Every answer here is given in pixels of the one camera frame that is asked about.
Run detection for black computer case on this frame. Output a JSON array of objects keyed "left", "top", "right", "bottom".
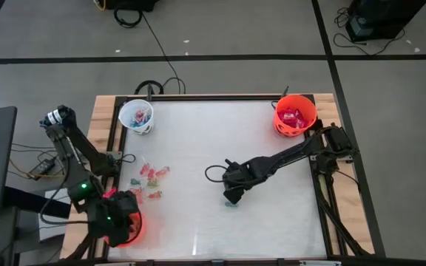
[{"left": 345, "top": 0, "right": 426, "bottom": 42}]

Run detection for black desk leg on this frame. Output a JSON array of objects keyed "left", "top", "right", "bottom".
[{"left": 4, "top": 186, "right": 72, "bottom": 219}]

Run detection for white flat box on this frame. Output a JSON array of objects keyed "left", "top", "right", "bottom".
[{"left": 36, "top": 185, "right": 76, "bottom": 244}]

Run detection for light wooden table border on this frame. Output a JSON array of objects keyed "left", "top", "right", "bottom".
[{"left": 60, "top": 92, "right": 376, "bottom": 259}]

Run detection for white jack-o-lantern bucket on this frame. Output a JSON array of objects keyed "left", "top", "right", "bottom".
[{"left": 118, "top": 98, "right": 155, "bottom": 136}]

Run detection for black metal table frame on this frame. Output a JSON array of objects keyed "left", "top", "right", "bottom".
[{"left": 64, "top": 94, "right": 386, "bottom": 266}]

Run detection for black coiled cable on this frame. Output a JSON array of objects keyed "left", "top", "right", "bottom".
[{"left": 112, "top": 2, "right": 143, "bottom": 29}]

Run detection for red Skittles candy bag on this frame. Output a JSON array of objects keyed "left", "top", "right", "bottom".
[
  {"left": 290, "top": 117, "right": 309, "bottom": 129},
  {"left": 286, "top": 107, "right": 310, "bottom": 123},
  {"left": 278, "top": 110, "right": 296, "bottom": 129}
]

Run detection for orange jack-o-lantern bucket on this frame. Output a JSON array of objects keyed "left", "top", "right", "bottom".
[
  {"left": 104, "top": 210, "right": 147, "bottom": 248},
  {"left": 272, "top": 94, "right": 317, "bottom": 138}
]

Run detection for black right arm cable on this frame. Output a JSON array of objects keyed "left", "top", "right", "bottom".
[{"left": 204, "top": 164, "right": 229, "bottom": 183}]

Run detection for black looped cable bundle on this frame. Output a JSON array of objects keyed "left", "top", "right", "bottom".
[{"left": 134, "top": 76, "right": 187, "bottom": 95}]

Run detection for black power adapter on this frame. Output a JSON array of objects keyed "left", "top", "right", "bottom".
[{"left": 29, "top": 157, "right": 55, "bottom": 177}]

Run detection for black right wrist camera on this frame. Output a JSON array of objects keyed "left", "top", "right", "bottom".
[{"left": 223, "top": 186, "right": 244, "bottom": 205}]

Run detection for black equipment box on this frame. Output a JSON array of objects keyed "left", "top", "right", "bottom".
[{"left": 104, "top": 0, "right": 161, "bottom": 12}]

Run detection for long black floor cable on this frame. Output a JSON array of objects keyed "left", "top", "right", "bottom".
[{"left": 141, "top": 13, "right": 181, "bottom": 95}]

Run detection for black tangled floor cables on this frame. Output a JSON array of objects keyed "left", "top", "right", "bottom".
[{"left": 332, "top": 6, "right": 407, "bottom": 56}]

